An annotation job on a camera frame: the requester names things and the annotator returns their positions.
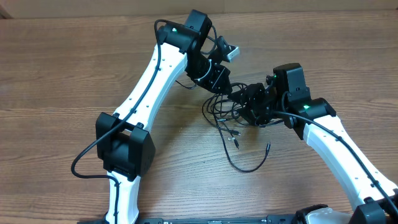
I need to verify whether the thin black usb cable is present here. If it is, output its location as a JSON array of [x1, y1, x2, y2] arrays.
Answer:
[[213, 114, 272, 174]]

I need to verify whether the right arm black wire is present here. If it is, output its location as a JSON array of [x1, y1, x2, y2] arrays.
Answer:
[[259, 90, 398, 212]]

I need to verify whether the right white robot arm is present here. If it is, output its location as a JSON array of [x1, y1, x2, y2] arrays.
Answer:
[[228, 63, 397, 223]]

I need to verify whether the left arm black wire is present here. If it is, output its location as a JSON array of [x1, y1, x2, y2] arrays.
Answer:
[[70, 19, 170, 224]]

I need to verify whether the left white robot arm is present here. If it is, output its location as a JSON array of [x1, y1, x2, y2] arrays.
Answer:
[[95, 10, 239, 223]]

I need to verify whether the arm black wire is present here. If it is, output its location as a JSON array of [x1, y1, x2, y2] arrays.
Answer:
[[70, 19, 170, 224], [259, 90, 398, 212]]

